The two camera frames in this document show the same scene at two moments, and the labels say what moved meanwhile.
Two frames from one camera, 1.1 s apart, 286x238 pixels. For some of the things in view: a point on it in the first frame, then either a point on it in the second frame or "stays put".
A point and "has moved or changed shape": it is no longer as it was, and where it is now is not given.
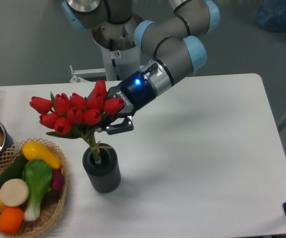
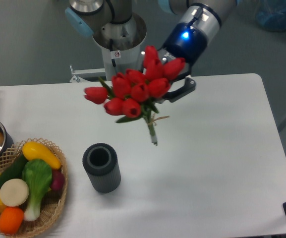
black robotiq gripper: [136, 93] to [185, 41]
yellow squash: [33, 150] stays put
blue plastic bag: [280, 16] stays put
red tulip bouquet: [76, 116] has moved or changed shape
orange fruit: [10, 220] stays put
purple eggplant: [57, 179] stays put
